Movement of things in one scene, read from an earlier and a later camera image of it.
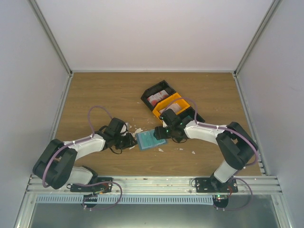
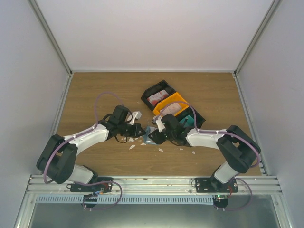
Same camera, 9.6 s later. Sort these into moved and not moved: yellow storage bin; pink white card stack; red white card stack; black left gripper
Moved: black left gripper
Not moved: red white card stack; yellow storage bin; pink white card stack
